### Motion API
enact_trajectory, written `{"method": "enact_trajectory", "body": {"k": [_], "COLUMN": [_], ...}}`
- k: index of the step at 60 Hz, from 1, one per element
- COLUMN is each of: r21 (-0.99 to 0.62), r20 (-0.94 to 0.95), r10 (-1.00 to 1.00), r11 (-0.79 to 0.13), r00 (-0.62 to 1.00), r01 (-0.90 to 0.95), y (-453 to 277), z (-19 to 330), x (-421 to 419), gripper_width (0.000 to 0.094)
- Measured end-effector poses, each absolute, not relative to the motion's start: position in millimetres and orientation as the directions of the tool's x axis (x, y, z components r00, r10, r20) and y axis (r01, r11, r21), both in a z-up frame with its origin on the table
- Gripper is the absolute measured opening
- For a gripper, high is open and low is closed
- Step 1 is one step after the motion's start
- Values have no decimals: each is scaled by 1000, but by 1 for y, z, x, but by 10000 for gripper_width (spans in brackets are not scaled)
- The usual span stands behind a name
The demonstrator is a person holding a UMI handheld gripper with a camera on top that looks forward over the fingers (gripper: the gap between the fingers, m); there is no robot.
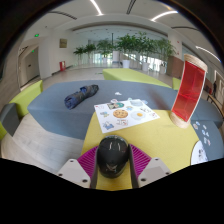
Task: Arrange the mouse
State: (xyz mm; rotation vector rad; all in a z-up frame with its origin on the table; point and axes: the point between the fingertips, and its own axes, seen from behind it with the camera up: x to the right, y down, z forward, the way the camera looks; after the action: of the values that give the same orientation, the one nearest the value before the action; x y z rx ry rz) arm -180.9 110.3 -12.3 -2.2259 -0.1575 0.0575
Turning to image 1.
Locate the potted green plants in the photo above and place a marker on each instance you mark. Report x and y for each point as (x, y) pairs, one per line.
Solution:
(130, 43)

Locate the wooden bench with dark frame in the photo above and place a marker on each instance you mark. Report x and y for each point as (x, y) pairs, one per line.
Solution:
(216, 101)

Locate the green exit sign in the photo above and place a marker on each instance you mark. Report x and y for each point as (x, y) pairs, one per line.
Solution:
(36, 35)

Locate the brown wall plaque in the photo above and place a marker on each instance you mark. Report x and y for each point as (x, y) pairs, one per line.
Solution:
(63, 43)

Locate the dark blue folded umbrella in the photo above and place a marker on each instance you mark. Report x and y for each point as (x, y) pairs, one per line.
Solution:
(80, 96)

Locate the low lime green seat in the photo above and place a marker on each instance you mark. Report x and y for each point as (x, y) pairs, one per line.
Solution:
(2, 131)

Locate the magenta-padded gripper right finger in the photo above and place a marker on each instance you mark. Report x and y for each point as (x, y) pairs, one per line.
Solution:
(150, 170)

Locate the lime green seat block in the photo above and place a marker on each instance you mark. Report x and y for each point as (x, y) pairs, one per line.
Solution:
(26, 98)

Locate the small white sticker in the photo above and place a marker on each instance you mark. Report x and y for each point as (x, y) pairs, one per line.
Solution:
(118, 93)

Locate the red fire extinguisher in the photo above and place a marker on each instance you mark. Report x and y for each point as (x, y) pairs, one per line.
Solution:
(62, 66)

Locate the grey seat cube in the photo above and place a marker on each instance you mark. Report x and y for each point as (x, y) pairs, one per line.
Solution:
(8, 118)

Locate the white round printed mouse pad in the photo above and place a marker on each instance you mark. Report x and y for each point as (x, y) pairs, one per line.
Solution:
(199, 155)

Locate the ceiling strip lights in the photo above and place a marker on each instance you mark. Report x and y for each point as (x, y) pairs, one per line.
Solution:
(96, 7)

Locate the black computer mouse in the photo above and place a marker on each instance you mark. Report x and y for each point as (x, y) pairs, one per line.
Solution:
(112, 156)

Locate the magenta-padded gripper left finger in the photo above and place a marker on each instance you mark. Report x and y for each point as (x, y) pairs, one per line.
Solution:
(80, 171)

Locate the lime green bench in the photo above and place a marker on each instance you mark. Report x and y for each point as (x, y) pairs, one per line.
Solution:
(130, 75)
(176, 84)

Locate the white sticker sheet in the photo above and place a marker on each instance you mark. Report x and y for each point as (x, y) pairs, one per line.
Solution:
(126, 115)

